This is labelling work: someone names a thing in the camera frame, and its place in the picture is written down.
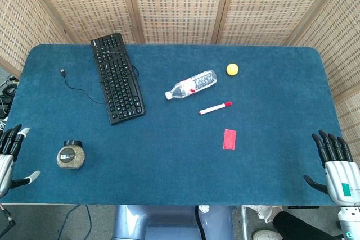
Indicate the clear plastic water bottle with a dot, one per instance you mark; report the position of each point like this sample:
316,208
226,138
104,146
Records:
192,84

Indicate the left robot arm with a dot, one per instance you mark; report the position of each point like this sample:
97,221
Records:
6,217

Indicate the blue table mat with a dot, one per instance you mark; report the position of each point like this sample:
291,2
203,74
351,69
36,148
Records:
180,138

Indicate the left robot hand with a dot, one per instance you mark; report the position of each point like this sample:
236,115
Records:
5,164

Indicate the black computer keyboard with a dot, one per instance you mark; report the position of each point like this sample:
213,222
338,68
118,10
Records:
118,78

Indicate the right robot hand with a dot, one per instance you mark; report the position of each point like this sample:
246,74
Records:
339,175

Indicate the wooden woven folding screen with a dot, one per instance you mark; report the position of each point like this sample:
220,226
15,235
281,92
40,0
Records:
180,4

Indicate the red and white marker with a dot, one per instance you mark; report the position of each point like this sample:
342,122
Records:
215,108

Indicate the yellow ball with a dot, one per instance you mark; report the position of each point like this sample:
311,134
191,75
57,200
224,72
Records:
232,69

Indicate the round jar with black lid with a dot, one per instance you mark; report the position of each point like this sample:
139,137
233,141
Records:
71,155

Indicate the grey-blue robot torso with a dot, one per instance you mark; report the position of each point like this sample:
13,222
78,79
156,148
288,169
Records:
168,223

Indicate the white sneaker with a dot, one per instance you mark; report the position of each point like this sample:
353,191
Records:
264,234

